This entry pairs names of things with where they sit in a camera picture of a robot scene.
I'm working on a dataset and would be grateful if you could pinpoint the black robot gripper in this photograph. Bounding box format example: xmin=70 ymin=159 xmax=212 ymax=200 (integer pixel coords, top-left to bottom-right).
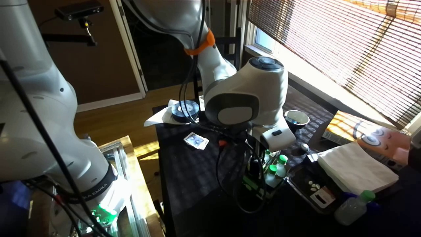
xmin=242 ymin=133 xmax=266 ymax=176

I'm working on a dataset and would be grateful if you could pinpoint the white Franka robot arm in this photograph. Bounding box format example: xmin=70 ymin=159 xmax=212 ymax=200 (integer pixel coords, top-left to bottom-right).
xmin=0 ymin=0 xmax=295 ymax=237

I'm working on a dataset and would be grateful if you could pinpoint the black bottle holder carrier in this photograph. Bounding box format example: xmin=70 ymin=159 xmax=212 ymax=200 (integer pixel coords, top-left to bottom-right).
xmin=242 ymin=150 xmax=287 ymax=200

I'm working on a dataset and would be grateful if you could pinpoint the green capped bottle right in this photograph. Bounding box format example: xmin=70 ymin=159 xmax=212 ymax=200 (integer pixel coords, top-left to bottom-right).
xmin=276 ymin=154 xmax=288 ymax=178

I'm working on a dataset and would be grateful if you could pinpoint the green capped bottle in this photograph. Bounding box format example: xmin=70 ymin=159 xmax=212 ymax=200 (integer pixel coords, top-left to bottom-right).
xmin=276 ymin=154 xmax=288 ymax=178
xmin=264 ymin=165 xmax=283 ymax=188

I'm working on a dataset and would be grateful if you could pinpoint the green capped bottle left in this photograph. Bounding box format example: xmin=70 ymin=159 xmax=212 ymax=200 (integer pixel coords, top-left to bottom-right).
xmin=264 ymin=165 xmax=283 ymax=188

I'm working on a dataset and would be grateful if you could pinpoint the small dark bowl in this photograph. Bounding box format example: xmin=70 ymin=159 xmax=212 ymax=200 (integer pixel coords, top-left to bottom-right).
xmin=284 ymin=109 xmax=310 ymax=129

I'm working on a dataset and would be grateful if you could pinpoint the black tray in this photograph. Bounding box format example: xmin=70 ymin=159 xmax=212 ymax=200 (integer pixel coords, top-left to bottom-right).
xmin=287 ymin=163 xmax=345 ymax=215

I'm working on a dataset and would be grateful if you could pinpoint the playing card deck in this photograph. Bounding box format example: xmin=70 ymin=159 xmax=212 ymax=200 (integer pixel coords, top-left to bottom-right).
xmin=184 ymin=132 xmax=209 ymax=150

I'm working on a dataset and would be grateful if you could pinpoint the white paper under tape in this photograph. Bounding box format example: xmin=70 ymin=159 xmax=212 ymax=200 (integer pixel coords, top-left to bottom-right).
xmin=143 ymin=99 xmax=197 ymax=126

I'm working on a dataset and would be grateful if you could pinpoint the folded white towel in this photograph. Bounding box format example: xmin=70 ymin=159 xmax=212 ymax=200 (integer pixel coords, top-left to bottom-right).
xmin=317 ymin=142 xmax=399 ymax=193

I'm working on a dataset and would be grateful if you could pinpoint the clear sanitizer bottle green cap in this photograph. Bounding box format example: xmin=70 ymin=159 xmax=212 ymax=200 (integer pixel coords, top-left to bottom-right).
xmin=334 ymin=190 xmax=376 ymax=226

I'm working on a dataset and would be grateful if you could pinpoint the pink patterned box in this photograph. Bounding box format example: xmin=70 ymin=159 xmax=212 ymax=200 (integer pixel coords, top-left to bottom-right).
xmin=356 ymin=126 xmax=410 ymax=166

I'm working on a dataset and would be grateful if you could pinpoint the black camera on stand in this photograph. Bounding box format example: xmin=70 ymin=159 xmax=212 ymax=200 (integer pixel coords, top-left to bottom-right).
xmin=54 ymin=0 xmax=104 ymax=46

